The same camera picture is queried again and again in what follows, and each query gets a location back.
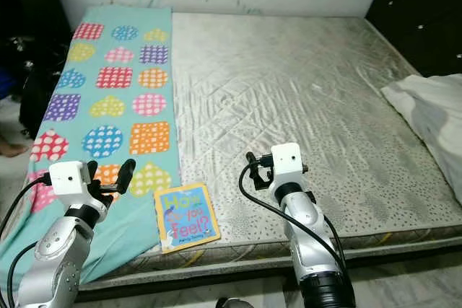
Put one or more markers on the blue plastic container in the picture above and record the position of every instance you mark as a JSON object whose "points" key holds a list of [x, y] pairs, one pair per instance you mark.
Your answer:
{"points": [[9, 84]]}

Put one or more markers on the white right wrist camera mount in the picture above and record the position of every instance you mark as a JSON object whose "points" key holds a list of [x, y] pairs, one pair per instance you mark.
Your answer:
{"points": [[287, 162]]}

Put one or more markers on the grey bed frame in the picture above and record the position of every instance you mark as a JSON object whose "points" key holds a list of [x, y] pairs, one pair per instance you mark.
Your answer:
{"points": [[224, 268]]}

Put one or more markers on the black bulky bag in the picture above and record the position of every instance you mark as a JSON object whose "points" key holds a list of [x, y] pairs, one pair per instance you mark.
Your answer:
{"points": [[40, 95]]}

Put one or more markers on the colourful children's picture book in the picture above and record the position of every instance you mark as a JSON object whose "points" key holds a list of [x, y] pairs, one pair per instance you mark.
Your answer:
{"points": [[188, 218]]}

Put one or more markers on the beige quilted mattress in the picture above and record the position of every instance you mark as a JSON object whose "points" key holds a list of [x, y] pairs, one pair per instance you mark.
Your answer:
{"points": [[289, 106]]}

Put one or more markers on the white pillow with small print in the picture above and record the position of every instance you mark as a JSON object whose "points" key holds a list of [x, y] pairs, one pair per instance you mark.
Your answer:
{"points": [[433, 120]]}

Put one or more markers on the black tufted headboard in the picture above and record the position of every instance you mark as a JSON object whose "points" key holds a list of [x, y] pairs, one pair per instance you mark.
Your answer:
{"points": [[419, 12]]}

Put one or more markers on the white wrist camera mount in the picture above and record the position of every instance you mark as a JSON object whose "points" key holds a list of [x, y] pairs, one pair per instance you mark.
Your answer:
{"points": [[68, 180], [287, 162]]}

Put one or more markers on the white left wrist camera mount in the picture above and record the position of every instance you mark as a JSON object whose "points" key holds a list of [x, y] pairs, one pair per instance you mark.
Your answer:
{"points": [[68, 180]]}

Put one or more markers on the person in grey shorts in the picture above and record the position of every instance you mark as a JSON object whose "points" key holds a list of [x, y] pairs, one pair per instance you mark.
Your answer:
{"points": [[14, 149]]}

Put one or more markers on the teal blanket with colourful shapes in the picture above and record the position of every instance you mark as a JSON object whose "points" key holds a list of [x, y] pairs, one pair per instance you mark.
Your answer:
{"points": [[123, 124]]}

